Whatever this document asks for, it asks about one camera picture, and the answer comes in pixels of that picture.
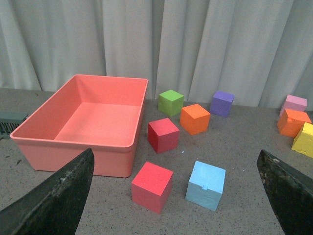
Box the yellow foam cube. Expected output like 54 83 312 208
291 122 313 158

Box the purple foam cube rear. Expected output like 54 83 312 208
210 91 234 118

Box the orange foam cube right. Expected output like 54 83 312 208
277 109 312 138

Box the red foam cube front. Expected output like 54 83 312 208
131 162 174 214

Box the pink plastic bin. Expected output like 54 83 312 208
11 74 148 178

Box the white curtain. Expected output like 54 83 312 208
0 0 313 110

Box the light blue foam cube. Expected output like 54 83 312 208
185 161 226 211

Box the pink foam cube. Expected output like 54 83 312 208
279 94 307 116

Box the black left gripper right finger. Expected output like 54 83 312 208
257 150 313 235

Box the green foam cube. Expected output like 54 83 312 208
158 90 184 117

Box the grey plastic basket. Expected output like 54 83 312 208
0 111 28 140

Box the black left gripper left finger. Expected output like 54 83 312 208
0 148 94 235

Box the orange foam cube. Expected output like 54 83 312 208
179 104 211 136
277 109 312 138

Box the orange foam cube left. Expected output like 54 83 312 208
179 104 211 136

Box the dark red foam cube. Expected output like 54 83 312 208
148 118 180 153

